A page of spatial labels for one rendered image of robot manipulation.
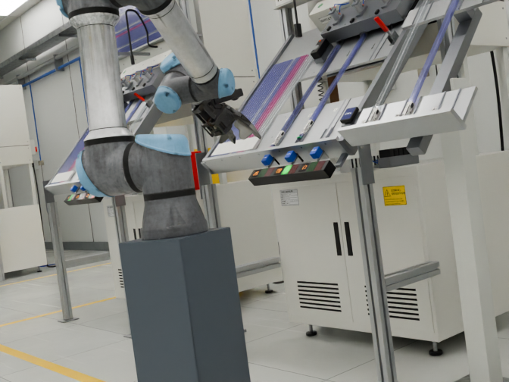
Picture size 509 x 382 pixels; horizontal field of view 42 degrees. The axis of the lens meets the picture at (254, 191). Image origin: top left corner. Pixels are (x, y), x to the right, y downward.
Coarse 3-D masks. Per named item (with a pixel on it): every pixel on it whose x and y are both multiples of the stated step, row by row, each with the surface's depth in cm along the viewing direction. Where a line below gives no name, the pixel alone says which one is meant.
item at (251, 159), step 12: (288, 144) 203; (300, 144) 198; (312, 144) 195; (324, 144) 192; (336, 144) 189; (216, 156) 232; (228, 156) 226; (240, 156) 222; (252, 156) 218; (276, 156) 210; (300, 156) 203; (324, 156) 197; (336, 156) 194; (216, 168) 237; (228, 168) 233; (240, 168) 228; (252, 168) 224
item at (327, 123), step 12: (360, 96) 200; (312, 108) 215; (324, 108) 209; (336, 108) 204; (276, 120) 226; (300, 120) 215; (324, 120) 204; (336, 120) 199; (276, 132) 220; (288, 132) 214; (300, 132) 209; (312, 132) 204; (324, 132) 197; (336, 132) 194; (264, 144) 219
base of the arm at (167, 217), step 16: (176, 192) 144; (192, 192) 147; (144, 208) 148; (160, 208) 143; (176, 208) 143; (192, 208) 145; (144, 224) 145; (160, 224) 142; (176, 224) 144; (192, 224) 144
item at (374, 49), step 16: (320, 32) 255; (384, 32) 219; (400, 32) 212; (288, 48) 266; (304, 48) 255; (352, 48) 227; (368, 48) 219; (384, 48) 211; (320, 64) 234; (336, 64) 226; (352, 64) 218; (368, 64) 220
